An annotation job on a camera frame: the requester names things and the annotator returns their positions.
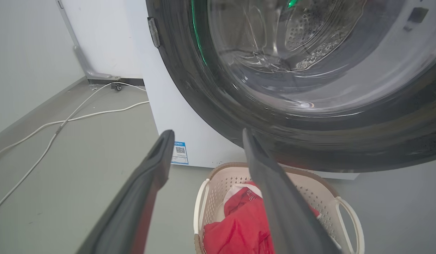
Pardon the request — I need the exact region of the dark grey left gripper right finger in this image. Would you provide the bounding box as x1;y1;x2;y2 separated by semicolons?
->
242;128;342;254

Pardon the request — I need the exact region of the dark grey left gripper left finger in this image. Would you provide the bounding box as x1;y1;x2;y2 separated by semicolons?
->
76;129;175;254

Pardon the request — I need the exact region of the white washing machine body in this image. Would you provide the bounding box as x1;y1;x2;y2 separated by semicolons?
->
123;0;359;180

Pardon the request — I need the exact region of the white front-load washing machine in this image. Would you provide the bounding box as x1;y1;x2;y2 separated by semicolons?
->
146;0;436;173

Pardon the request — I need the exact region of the grey door hinge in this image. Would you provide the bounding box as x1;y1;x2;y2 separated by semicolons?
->
147;17;161;49

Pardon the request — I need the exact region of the cream perforated laundry basket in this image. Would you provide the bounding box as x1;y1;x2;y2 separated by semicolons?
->
193;162;365;254

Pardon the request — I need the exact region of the red garment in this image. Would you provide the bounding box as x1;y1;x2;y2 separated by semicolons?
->
203;181;321;254

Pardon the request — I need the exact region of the blue QR code sticker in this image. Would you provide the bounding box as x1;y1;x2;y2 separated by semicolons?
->
171;141;189;165

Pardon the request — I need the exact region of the grey metal stand leg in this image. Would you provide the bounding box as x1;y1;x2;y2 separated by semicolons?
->
55;0;121;82

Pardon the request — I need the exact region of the white power cable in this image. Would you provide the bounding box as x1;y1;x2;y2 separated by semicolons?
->
0;101;150;164
0;82;147;215

